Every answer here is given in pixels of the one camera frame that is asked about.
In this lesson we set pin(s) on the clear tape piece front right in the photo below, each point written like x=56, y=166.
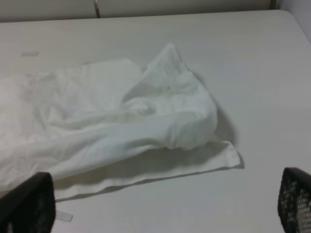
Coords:
x=62, y=216

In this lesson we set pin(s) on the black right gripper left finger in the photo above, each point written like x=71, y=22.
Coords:
x=30, y=207

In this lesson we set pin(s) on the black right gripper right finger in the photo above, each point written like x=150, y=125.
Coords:
x=294, y=201

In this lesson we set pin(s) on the white short sleeve shirt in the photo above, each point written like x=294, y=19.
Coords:
x=107, y=124

